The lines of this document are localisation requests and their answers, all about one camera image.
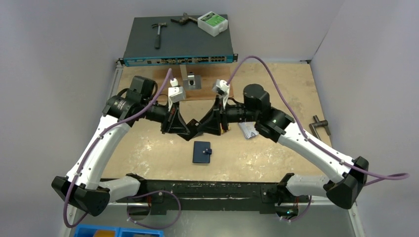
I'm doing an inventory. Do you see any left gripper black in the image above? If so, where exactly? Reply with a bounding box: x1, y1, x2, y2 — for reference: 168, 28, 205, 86
141, 98, 190, 134

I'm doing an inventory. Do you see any blue leather card holder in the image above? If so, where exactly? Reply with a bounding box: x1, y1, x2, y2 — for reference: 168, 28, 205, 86
192, 141, 212, 164

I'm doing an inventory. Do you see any black credit card stack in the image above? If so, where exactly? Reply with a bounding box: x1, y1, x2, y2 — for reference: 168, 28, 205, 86
187, 119, 201, 133

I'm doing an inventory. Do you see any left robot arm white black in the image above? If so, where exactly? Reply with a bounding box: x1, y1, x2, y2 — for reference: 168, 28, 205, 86
51, 76, 191, 216

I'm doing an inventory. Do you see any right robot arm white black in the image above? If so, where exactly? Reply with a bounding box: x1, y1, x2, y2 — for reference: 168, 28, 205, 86
192, 84, 369, 209

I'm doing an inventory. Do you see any brown wooden board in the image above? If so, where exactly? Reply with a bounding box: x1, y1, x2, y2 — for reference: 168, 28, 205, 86
151, 66, 231, 101

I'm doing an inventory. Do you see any small black hammer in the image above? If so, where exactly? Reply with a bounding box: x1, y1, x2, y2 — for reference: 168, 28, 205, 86
152, 22, 167, 49

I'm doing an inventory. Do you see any white green electrical box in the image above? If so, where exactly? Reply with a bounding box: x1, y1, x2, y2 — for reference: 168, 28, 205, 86
197, 11, 228, 37

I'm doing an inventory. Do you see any dark metal tool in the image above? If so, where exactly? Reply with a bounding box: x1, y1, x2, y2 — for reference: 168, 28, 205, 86
170, 12, 198, 25

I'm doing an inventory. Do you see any blue plastic bin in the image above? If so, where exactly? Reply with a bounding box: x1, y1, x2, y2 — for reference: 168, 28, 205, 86
73, 224, 165, 237

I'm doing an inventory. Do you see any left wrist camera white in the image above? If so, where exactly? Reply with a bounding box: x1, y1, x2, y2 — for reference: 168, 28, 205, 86
168, 78, 186, 111

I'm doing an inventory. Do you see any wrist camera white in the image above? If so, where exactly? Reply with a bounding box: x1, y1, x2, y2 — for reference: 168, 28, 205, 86
212, 79, 230, 108
168, 78, 186, 111

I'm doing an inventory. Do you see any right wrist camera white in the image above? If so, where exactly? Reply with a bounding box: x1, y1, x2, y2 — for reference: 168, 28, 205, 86
212, 79, 230, 108

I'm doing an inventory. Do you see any metal stand bracket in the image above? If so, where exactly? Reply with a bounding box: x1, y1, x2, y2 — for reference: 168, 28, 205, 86
179, 65, 202, 90

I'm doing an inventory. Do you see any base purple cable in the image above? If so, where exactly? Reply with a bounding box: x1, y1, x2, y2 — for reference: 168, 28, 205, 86
126, 190, 182, 230

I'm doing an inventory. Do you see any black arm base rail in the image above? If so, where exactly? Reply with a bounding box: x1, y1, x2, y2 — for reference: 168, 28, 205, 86
116, 178, 309, 215

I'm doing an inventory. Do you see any blue network switch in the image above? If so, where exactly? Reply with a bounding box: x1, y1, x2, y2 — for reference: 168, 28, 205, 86
119, 16, 238, 67

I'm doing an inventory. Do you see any metal door handle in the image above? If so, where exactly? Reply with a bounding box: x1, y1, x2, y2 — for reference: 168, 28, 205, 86
309, 115, 331, 140

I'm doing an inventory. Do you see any aluminium frame rail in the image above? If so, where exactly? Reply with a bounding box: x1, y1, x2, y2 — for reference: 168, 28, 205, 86
67, 183, 357, 210

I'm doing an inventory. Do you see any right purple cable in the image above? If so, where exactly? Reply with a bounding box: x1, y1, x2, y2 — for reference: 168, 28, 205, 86
226, 55, 411, 187

